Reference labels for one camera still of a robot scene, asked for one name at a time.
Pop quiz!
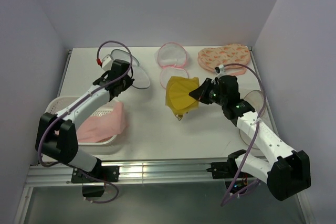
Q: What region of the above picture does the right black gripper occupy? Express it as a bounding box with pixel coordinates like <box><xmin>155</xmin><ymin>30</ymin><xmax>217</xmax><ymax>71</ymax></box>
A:
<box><xmin>189</xmin><ymin>78</ymin><xmax>227</xmax><ymax>106</ymax></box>

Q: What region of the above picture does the grey trimmed mesh laundry bag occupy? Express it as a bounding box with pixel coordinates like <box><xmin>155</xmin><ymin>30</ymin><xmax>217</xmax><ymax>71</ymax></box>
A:
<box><xmin>110</xmin><ymin>49</ymin><xmax>151</xmax><ymax>90</ymax></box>

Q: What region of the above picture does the yellow bra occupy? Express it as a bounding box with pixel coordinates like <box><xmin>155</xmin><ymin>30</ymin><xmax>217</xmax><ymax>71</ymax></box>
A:
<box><xmin>165</xmin><ymin>76</ymin><xmax>200</xmax><ymax>121</ymax></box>

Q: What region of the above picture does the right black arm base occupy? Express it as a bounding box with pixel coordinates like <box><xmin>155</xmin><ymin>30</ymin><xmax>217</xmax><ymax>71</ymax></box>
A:
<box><xmin>206</xmin><ymin>158</ymin><xmax>251</xmax><ymax>194</ymax></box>

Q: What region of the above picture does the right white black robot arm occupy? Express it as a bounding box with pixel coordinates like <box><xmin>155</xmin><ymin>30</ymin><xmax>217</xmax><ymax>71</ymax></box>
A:
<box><xmin>189</xmin><ymin>76</ymin><xmax>311</xmax><ymax>204</ymax></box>

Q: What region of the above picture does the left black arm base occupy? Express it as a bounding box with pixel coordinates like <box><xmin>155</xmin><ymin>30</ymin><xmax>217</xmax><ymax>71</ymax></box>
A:
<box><xmin>71</xmin><ymin>166</ymin><xmax>120</xmax><ymax>204</ymax></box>

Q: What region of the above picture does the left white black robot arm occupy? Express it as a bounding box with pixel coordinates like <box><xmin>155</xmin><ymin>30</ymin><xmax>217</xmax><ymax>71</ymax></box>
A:
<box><xmin>35</xmin><ymin>59</ymin><xmax>134</xmax><ymax>182</ymax></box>

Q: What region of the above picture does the peach patterned laundry bag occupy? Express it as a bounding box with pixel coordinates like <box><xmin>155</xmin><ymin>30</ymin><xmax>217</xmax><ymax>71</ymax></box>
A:
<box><xmin>197</xmin><ymin>44</ymin><xmax>251</xmax><ymax>73</ymax></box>

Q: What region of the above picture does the pink trimmed mesh laundry bag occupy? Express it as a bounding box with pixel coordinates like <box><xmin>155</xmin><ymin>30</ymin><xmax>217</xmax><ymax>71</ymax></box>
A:
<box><xmin>156</xmin><ymin>42</ymin><xmax>188</xmax><ymax>89</ymax></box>

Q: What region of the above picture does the clear mesh laundry bag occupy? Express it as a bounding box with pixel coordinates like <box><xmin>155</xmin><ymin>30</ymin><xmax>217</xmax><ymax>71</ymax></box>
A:
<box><xmin>238</xmin><ymin>89</ymin><xmax>270</xmax><ymax>150</ymax></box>

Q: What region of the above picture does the pink bra in basket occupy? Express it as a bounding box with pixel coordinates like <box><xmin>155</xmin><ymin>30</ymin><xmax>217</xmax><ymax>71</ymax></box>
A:
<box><xmin>54</xmin><ymin>102</ymin><xmax>130</xmax><ymax>143</ymax></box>

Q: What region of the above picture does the white plastic basket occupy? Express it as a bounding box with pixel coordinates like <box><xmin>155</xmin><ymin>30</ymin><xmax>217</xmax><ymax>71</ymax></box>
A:
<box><xmin>43</xmin><ymin>95</ymin><xmax>119</xmax><ymax>146</ymax></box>

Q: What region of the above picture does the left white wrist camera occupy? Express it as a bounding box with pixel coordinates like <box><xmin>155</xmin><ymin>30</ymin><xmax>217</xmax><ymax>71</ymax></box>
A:
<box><xmin>96</xmin><ymin>54</ymin><xmax>113</xmax><ymax>71</ymax></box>

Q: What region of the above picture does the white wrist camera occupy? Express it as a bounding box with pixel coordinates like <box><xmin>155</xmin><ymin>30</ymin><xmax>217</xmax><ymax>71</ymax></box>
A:
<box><xmin>96</xmin><ymin>54</ymin><xmax>113</xmax><ymax>71</ymax></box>
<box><xmin>212</xmin><ymin>64</ymin><xmax>226</xmax><ymax>83</ymax></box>

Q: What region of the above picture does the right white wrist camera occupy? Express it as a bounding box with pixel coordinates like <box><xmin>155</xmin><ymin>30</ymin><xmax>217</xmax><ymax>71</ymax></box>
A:
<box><xmin>212</xmin><ymin>64</ymin><xmax>226</xmax><ymax>83</ymax></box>

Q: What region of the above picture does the aluminium mounting rail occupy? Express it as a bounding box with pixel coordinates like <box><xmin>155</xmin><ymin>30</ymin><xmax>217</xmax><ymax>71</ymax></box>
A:
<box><xmin>24</xmin><ymin>158</ymin><xmax>226</xmax><ymax>187</ymax></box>

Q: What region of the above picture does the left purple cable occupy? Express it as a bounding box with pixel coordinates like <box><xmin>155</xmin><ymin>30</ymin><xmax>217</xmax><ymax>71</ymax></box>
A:
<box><xmin>37</xmin><ymin>40</ymin><xmax>135</xmax><ymax>205</ymax></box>

